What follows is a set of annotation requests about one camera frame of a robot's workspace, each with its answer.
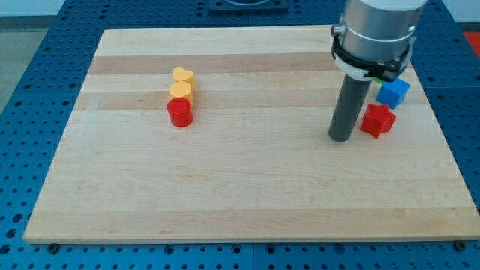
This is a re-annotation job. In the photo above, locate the red star block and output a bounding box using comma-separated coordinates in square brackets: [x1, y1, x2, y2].
[360, 103, 396, 139]

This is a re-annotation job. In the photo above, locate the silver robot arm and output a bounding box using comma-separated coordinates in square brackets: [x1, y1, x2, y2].
[331, 0, 426, 82]

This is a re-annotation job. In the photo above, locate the blue cube block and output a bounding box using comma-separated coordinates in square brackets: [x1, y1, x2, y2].
[376, 78, 410, 110]

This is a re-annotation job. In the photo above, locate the wooden board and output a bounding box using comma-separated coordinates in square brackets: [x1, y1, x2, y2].
[24, 25, 479, 244]

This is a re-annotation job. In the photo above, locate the red cylinder block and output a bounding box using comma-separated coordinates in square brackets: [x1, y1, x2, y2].
[167, 97, 193, 128]

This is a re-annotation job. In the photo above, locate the yellow heart block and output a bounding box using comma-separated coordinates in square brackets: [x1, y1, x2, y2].
[172, 67, 197, 91]

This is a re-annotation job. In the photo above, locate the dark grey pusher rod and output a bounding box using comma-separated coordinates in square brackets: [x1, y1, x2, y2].
[328, 74, 371, 142]

